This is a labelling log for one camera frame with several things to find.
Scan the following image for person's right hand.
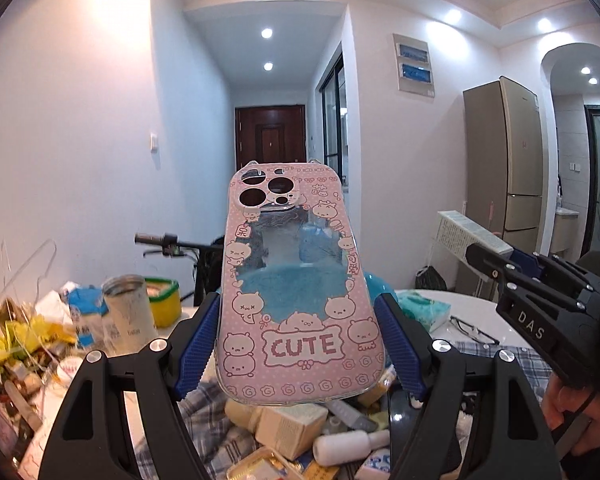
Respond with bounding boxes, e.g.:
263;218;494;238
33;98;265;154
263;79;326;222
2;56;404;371
542;375;600;461

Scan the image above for clear wire hanger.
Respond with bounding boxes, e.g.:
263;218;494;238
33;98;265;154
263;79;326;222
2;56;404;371
0;238;59;313

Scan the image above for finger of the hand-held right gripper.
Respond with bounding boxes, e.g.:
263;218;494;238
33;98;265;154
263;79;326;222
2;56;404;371
509;248;600;306
467;243;598;311

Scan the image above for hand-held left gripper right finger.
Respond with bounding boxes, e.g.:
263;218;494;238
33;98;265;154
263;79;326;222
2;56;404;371
374;292;563;480

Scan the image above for dark brown entrance door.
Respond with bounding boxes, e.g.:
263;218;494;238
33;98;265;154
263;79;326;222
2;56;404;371
235;105;306;168

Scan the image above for champagne refrigerator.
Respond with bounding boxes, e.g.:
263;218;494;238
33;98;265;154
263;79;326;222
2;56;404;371
462;76;544;257

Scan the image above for blue plastic basin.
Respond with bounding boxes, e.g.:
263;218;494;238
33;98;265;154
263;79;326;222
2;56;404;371
362;272;396;307

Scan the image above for black framed sliding glass door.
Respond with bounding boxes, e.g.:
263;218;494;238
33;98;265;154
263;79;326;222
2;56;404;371
319;52;349;162

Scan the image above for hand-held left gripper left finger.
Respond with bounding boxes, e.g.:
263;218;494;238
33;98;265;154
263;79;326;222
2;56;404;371
39;291;222;480

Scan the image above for pink cartoon phone case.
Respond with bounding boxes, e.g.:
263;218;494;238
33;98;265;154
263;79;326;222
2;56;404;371
214;159;387;403

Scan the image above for steel tumbler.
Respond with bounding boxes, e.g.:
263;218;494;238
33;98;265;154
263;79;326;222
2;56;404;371
102;275;159;354

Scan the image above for cream cardboard box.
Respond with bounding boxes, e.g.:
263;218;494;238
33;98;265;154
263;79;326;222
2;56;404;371
255;402;329;461

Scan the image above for yellow container with green rim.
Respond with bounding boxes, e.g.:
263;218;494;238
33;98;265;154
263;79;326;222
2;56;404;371
145;276;182;329

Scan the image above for black bicycle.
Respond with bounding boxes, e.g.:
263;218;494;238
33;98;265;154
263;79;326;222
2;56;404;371
134;232;227;307

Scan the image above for grey electrical panel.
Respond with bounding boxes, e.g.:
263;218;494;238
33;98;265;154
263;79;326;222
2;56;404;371
393;33;437;97

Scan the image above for white printed carton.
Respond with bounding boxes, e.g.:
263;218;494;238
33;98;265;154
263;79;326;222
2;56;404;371
436;210;514;257

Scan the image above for black framed glasses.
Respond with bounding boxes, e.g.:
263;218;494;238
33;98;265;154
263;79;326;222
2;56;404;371
449;315;502;347

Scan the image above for yellow plastic bag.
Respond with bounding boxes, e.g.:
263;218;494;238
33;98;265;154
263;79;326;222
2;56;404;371
0;310;77;363

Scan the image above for green tissue pack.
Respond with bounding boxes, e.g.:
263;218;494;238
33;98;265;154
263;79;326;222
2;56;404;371
395;290;452;332

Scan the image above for white plastic bottle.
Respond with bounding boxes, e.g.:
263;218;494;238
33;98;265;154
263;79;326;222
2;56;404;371
312;430;392;467

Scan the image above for blue plaid cloth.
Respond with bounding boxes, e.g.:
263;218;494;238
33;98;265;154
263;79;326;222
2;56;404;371
132;340;547;480

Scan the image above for black trash bag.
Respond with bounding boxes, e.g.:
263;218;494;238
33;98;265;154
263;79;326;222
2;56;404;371
415;265;449;292

